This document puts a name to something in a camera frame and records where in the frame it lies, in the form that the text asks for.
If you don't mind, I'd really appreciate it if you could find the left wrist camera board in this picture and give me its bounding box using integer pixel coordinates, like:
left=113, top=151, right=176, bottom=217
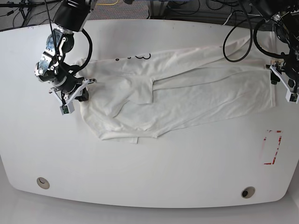
left=285, top=91, right=299, bottom=104

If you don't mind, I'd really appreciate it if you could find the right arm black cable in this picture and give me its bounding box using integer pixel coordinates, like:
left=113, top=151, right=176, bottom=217
left=67, top=29, right=93, bottom=77

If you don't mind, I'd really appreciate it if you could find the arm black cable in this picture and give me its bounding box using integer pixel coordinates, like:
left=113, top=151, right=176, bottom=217
left=222, top=0, right=288, bottom=63
left=67, top=29, right=93, bottom=77

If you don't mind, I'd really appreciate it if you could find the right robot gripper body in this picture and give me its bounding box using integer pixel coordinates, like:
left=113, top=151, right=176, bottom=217
left=49, top=76, right=97, bottom=106

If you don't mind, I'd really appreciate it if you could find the white printed T-shirt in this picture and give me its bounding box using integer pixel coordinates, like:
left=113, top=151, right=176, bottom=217
left=79, top=45, right=276, bottom=144

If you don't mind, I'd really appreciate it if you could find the right table cable grommet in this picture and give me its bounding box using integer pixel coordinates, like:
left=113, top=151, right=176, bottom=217
left=241, top=187, right=256, bottom=199

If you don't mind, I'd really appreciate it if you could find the yellow cable on floor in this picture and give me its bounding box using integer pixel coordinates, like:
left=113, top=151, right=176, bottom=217
left=95, top=0, right=120, bottom=7

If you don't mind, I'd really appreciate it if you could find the red tape rectangle marking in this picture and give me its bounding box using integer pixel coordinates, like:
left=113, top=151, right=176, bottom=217
left=261, top=130, right=283, bottom=165

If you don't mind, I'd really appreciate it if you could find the table cable grommet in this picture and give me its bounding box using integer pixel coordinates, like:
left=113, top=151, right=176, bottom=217
left=36, top=177, right=50, bottom=189
left=241, top=187, right=256, bottom=199

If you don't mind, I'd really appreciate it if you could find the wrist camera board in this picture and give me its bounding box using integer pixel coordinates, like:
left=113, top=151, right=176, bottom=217
left=60, top=103, right=75, bottom=115
left=285, top=91, right=299, bottom=104

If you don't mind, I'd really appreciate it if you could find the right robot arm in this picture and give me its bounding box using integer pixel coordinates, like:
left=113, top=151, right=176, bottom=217
left=35, top=0, right=97, bottom=113

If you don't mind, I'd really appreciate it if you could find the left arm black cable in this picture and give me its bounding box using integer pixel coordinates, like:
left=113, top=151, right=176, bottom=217
left=222, top=0, right=288, bottom=63

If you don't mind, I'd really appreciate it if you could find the black tripod stand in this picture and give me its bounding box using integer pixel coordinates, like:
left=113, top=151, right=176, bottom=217
left=0, top=0, right=61, bottom=31

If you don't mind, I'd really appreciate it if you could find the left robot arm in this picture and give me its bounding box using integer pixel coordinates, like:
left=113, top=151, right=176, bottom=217
left=250, top=0, right=299, bottom=98

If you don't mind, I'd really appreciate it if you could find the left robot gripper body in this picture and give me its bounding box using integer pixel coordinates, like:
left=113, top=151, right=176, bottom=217
left=265, top=59, right=299, bottom=94

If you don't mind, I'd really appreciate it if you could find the left table cable grommet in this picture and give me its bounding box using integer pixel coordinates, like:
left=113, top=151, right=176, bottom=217
left=36, top=177, right=50, bottom=189

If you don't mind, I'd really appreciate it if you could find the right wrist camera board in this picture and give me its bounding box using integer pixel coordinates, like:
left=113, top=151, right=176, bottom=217
left=60, top=103, right=75, bottom=115

